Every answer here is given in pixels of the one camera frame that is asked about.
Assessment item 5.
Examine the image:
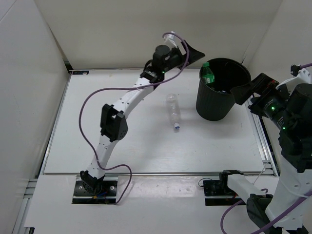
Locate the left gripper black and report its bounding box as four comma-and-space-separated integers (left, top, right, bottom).
161, 39, 203, 73

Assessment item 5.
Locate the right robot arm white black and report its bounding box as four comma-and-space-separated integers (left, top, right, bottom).
219, 68, 312, 234

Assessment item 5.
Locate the green plastic bottle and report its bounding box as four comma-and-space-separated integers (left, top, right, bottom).
201, 62, 215, 85

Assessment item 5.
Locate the black plastic trash bin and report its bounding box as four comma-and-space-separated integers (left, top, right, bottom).
195, 58, 251, 121

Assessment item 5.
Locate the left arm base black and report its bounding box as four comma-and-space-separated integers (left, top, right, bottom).
72, 176, 118, 205

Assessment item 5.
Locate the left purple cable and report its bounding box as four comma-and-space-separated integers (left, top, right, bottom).
80, 32, 191, 204

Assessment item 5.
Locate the clear bottle blue cap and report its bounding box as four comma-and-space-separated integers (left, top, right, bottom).
166, 94, 181, 131

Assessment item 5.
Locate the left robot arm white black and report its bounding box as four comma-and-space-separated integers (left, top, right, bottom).
80, 40, 205, 195

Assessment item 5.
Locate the black table label sticker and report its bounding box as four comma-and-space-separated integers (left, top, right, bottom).
72, 71, 89, 75

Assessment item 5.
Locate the aluminium table edge rail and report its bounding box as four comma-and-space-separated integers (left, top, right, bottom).
43, 169, 276, 176

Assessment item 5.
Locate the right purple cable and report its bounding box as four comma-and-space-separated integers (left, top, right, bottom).
220, 62, 312, 234

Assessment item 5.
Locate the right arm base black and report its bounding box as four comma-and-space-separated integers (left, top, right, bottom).
197, 178, 240, 206

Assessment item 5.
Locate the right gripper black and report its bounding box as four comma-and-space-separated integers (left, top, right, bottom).
230, 73, 296, 131

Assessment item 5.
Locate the purple cable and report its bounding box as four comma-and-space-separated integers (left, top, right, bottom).
80, 32, 191, 204
220, 62, 312, 234

